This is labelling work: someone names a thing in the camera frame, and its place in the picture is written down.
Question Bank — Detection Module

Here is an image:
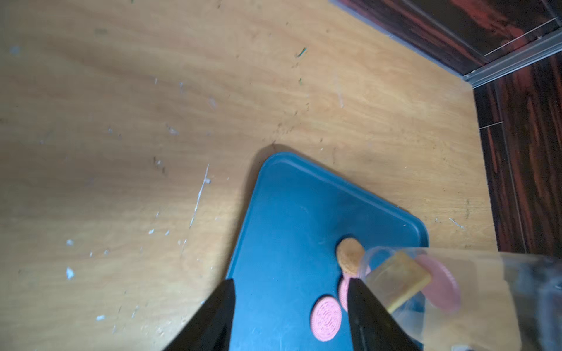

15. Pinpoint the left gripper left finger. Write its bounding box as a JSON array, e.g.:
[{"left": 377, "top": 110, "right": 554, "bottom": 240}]
[{"left": 164, "top": 279, "right": 236, "bottom": 350}]

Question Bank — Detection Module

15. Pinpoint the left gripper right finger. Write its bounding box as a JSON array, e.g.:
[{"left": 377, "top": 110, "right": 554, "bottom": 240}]
[{"left": 348, "top": 279, "right": 421, "bottom": 351}]

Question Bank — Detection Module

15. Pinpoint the clear jar with cookies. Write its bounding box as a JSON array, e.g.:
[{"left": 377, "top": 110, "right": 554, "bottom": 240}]
[{"left": 357, "top": 247, "right": 561, "bottom": 350}]

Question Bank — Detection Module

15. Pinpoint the pink cookie inside jar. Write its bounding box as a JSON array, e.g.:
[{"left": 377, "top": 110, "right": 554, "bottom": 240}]
[{"left": 415, "top": 254, "right": 461, "bottom": 313}]

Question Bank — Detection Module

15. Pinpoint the pink round cookie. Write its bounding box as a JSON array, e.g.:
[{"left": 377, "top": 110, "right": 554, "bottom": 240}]
[{"left": 310, "top": 295, "right": 342, "bottom": 342}]

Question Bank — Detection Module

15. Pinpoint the yellow square cookie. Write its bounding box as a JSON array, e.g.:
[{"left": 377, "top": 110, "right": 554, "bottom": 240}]
[{"left": 366, "top": 261, "right": 431, "bottom": 313}]

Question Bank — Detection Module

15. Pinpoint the brown round cookie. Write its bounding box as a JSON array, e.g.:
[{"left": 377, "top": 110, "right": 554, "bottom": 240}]
[{"left": 336, "top": 237, "right": 365, "bottom": 276}]

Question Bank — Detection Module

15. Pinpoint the teal plastic tray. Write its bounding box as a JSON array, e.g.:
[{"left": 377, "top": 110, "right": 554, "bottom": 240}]
[{"left": 227, "top": 152, "right": 429, "bottom": 350}]

